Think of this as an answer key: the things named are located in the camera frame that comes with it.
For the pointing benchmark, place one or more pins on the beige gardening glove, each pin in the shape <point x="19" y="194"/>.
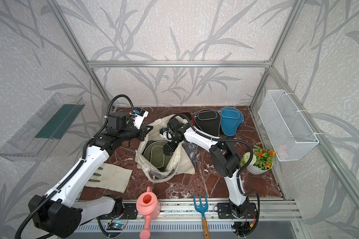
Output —
<point x="110" y="177"/>

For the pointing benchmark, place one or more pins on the clear plastic shelf tray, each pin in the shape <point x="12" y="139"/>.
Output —
<point x="36" y="140"/>

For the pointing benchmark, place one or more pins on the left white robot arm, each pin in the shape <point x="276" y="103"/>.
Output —
<point x="57" y="212"/>

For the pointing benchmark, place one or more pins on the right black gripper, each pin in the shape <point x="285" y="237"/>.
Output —
<point x="171" y="148"/>

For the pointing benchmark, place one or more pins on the red black ping pong set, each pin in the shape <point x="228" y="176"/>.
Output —
<point x="186" y="115"/>

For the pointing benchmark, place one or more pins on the potted flower plant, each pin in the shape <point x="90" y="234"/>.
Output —
<point x="262" y="160"/>

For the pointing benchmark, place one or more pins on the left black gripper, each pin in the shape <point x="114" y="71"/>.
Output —
<point x="143" y="131"/>

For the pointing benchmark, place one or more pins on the white wire basket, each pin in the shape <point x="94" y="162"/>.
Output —
<point x="287" y="129"/>

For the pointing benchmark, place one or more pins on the beige canvas tote bag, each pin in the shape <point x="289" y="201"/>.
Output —
<point x="182" y="160"/>

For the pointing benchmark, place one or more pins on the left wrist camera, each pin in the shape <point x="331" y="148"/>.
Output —
<point x="138" y="116"/>

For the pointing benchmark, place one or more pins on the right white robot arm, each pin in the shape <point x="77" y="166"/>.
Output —
<point x="225" y="156"/>

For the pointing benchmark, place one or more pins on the pink watering can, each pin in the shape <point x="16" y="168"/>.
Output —
<point x="149" y="207"/>

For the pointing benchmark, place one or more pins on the blue hand rake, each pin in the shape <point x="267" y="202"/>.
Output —
<point x="202" y="208"/>

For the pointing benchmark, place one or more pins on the olive green paddle case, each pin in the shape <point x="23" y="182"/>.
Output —
<point x="154" y="153"/>

